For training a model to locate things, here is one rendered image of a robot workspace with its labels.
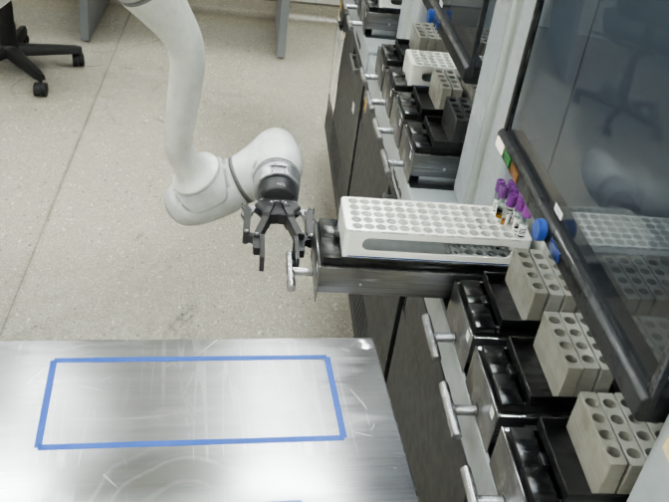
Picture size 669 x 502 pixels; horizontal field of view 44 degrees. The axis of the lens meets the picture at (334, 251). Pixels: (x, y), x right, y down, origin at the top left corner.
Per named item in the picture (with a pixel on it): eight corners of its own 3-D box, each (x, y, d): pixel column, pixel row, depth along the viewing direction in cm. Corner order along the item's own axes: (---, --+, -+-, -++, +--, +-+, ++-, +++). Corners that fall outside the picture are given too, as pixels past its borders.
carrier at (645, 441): (649, 502, 93) (667, 466, 90) (632, 502, 93) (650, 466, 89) (614, 426, 103) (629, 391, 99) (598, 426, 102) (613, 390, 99)
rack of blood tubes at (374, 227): (508, 238, 140) (517, 207, 137) (524, 272, 132) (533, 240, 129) (335, 227, 137) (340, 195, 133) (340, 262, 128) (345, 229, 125)
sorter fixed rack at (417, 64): (520, 84, 201) (526, 60, 198) (531, 101, 193) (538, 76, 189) (400, 74, 197) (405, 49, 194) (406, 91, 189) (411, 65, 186)
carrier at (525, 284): (538, 328, 118) (549, 294, 114) (524, 327, 117) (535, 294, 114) (517, 279, 127) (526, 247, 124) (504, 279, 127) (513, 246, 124)
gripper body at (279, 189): (256, 174, 152) (255, 199, 145) (301, 177, 153) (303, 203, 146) (253, 208, 157) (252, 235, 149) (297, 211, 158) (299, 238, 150)
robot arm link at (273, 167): (302, 159, 158) (303, 174, 153) (298, 200, 163) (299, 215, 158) (254, 155, 157) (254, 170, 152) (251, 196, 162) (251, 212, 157)
